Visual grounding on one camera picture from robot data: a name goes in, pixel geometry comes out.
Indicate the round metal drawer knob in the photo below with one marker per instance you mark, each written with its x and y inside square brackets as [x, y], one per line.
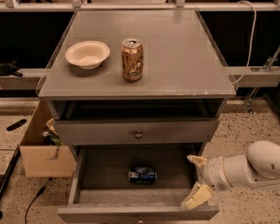
[138, 135]

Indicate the blue pepsi can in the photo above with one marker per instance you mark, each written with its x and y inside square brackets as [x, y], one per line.
[142, 175]

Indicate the gold soda can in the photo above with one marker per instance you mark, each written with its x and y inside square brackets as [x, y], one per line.
[132, 55]

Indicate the closed grey top drawer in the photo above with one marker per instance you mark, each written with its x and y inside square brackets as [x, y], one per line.
[121, 131]

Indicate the black bag on ledge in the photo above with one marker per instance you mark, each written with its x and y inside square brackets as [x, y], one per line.
[10, 69]

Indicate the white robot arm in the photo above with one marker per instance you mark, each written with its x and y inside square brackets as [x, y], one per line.
[259, 168]

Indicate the cardboard box on floor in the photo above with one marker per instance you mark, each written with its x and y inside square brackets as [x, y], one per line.
[41, 158]

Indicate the grey metal rail beam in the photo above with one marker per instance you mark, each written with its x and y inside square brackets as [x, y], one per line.
[41, 7]

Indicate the trash in cardboard box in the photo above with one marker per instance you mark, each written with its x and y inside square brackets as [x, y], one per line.
[50, 135]

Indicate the white paper bowl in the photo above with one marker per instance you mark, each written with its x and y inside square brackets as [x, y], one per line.
[87, 54]

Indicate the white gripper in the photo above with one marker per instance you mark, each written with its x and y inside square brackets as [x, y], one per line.
[213, 171]

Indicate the black marker on floor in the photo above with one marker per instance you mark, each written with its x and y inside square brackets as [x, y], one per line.
[16, 125]

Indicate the grey wooden drawer cabinet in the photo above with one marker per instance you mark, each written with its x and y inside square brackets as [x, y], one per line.
[183, 78]

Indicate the open grey middle drawer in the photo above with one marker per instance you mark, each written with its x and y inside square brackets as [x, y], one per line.
[101, 191]

